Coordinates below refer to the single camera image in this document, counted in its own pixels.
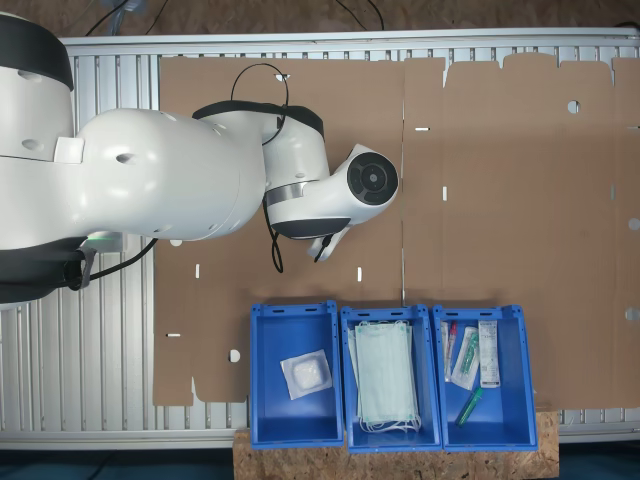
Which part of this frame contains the blue bin with cotton packet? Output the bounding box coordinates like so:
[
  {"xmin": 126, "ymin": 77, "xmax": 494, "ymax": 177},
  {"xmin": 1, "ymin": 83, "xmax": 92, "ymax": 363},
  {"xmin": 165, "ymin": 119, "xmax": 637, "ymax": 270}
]
[{"xmin": 248, "ymin": 299, "xmax": 346, "ymax": 449}]

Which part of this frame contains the chipboard wooden board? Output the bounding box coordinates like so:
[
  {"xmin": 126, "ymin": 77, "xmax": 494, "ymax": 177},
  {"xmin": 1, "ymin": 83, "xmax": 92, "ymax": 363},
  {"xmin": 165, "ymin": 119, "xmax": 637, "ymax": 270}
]
[{"xmin": 232, "ymin": 409, "xmax": 561, "ymax": 480}]

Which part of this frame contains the cotton ball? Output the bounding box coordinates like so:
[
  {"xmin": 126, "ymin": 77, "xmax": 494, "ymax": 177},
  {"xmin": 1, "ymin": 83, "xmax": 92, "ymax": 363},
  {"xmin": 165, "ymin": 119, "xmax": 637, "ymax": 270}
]
[{"xmin": 279, "ymin": 349, "xmax": 334, "ymax": 401}]

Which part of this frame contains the printed white flat packet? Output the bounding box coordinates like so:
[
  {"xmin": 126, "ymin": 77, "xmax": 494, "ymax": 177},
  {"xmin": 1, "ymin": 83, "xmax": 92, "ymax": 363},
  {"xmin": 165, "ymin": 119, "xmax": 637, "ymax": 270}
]
[{"xmin": 477, "ymin": 319, "xmax": 502, "ymax": 391}]

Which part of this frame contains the blue bin with tube packets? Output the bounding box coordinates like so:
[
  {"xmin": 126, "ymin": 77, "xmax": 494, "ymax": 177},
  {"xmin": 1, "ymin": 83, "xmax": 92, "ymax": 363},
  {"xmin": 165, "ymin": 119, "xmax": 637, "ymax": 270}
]
[{"xmin": 432, "ymin": 303, "xmax": 539, "ymax": 451}]

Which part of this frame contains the brown cardboard sheet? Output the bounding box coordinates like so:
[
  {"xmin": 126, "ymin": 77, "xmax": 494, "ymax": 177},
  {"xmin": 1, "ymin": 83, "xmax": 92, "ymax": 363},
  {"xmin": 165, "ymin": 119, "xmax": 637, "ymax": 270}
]
[
  {"xmin": 401, "ymin": 52, "xmax": 640, "ymax": 411},
  {"xmin": 152, "ymin": 55, "xmax": 406, "ymax": 407}
]

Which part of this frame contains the loose green capped tube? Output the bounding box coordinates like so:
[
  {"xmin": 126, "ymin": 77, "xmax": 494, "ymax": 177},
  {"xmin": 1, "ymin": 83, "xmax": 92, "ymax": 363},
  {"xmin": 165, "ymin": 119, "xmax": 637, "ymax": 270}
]
[{"xmin": 455, "ymin": 388, "xmax": 486, "ymax": 428}]

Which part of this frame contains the green syringe clear packet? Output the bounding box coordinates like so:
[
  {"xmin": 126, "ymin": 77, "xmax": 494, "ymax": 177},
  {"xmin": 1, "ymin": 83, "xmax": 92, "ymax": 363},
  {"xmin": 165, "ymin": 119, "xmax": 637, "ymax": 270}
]
[{"xmin": 449, "ymin": 326, "xmax": 481, "ymax": 392}]

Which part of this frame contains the black floor cable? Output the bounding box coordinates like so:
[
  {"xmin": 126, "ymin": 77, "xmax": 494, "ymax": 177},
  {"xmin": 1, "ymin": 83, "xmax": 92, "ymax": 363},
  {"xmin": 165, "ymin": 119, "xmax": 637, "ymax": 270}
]
[
  {"xmin": 84, "ymin": 0, "xmax": 171, "ymax": 37},
  {"xmin": 334, "ymin": 0, "xmax": 386, "ymax": 29}
]

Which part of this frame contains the red capped tube packet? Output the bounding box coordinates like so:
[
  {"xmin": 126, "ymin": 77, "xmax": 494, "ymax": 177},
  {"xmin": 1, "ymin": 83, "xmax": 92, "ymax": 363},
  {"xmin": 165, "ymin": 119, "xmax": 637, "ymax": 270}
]
[{"xmin": 440, "ymin": 321, "xmax": 460, "ymax": 384}]

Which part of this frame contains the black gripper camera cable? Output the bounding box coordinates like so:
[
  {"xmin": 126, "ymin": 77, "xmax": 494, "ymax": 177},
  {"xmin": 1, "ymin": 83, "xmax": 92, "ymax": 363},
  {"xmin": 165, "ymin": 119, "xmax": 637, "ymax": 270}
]
[{"xmin": 63, "ymin": 63, "xmax": 335, "ymax": 292}]

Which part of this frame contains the blue bin with masks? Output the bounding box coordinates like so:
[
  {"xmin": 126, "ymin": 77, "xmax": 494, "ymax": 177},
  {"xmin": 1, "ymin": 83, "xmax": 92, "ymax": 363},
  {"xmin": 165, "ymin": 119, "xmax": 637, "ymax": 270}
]
[{"xmin": 339, "ymin": 304, "xmax": 444, "ymax": 454}]

